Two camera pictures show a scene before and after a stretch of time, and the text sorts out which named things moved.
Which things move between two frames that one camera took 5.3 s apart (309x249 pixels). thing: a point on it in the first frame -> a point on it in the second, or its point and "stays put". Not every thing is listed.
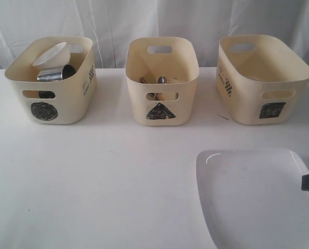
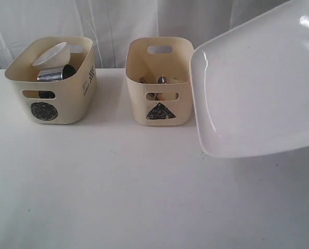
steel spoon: (162, 80) stays put
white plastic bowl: (57, 56) stays put
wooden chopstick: (160, 97) stays put
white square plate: (253, 199) -> (258, 87)
